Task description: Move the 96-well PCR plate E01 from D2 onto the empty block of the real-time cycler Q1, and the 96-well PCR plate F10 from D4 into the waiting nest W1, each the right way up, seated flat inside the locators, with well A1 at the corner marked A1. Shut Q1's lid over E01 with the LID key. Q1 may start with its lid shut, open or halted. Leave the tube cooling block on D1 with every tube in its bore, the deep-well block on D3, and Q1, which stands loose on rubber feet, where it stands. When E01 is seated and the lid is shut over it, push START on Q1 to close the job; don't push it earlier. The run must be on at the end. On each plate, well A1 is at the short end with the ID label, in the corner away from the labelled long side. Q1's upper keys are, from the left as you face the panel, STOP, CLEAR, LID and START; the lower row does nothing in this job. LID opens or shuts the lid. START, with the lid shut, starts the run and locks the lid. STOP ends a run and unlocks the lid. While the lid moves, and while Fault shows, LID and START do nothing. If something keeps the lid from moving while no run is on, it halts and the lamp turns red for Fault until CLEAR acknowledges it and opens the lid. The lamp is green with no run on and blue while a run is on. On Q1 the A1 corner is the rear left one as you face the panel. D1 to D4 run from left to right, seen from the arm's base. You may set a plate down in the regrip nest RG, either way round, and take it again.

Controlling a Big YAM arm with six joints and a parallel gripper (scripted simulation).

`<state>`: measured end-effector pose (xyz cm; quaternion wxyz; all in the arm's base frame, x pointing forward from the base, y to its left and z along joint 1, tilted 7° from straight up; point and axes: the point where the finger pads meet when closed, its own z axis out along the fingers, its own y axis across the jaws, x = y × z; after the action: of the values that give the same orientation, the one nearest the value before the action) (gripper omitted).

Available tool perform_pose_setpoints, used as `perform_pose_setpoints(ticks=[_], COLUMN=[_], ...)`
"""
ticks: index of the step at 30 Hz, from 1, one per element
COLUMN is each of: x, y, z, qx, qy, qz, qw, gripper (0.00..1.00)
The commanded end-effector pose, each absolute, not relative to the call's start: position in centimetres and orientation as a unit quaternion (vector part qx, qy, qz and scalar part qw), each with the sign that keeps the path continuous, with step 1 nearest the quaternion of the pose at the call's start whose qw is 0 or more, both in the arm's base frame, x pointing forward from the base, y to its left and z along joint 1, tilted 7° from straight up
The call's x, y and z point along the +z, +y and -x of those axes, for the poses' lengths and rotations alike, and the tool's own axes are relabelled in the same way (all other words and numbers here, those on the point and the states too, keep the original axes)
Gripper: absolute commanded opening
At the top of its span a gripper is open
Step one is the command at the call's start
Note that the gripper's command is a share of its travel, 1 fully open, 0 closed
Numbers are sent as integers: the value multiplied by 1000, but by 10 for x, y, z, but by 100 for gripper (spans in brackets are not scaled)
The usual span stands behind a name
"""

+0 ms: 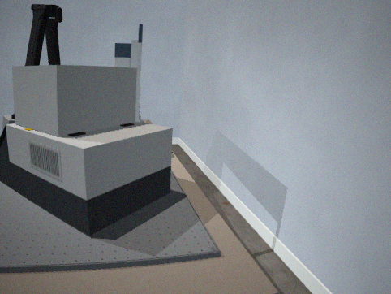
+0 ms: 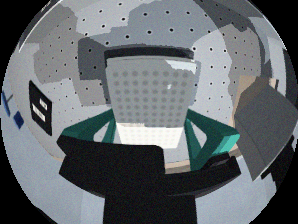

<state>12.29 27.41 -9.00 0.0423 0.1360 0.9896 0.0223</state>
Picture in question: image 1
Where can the white benchtop lab instrument with lid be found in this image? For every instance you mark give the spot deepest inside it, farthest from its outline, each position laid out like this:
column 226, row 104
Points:
column 75, row 148

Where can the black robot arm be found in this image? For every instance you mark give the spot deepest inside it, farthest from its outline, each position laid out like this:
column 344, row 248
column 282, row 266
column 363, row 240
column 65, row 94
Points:
column 41, row 19

